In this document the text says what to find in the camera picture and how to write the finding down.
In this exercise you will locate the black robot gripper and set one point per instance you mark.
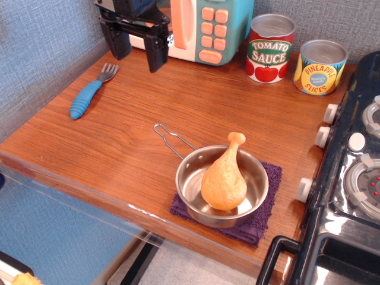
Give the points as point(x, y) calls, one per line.
point(139, 18)

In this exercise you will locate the orange toy chicken drumstick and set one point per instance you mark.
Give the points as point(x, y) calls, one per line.
point(223, 186)

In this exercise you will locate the teal toy microwave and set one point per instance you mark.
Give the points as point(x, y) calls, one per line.
point(207, 32)

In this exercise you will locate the small steel saucepan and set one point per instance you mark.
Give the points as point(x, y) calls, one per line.
point(188, 184)

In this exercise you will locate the tomato sauce can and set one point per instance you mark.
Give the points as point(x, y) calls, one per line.
point(269, 47)

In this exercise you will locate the pineapple slices can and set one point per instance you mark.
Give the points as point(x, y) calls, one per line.
point(319, 67)

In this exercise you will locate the white stove knob rear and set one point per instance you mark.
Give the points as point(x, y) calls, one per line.
point(330, 113)

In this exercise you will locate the white stove knob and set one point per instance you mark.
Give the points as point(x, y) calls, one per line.
point(322, 136)
point(330, 113)
point(303, 190)

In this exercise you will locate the white stove knob middle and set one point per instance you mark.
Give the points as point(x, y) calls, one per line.
point(322, 136)

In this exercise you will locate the white stove knob front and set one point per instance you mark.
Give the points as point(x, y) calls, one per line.
point(303, 190)

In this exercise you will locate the purple folded cloth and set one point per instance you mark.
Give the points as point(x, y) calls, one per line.
point(252, 230)

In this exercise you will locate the black toy stove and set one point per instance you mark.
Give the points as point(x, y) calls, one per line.
point(340, 227)

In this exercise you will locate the blue handled toy fork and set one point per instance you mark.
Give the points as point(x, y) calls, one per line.
point(83, 99)

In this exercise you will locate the black oven door handle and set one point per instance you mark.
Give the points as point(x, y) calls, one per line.
point(278, 245)

